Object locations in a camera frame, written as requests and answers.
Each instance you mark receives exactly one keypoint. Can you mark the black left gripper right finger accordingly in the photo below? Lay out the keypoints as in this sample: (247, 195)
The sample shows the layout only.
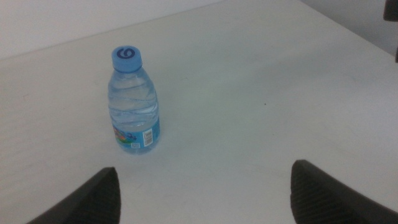
(323, 202)

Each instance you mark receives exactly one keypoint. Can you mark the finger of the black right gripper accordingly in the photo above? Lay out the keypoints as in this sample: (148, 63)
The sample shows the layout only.
(391, 9)

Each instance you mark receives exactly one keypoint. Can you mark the small blue-capped water bottle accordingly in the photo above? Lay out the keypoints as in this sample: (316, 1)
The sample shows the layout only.
(133, 105)

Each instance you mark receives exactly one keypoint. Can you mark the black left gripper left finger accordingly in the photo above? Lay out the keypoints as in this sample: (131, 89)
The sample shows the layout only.
(96, 202)

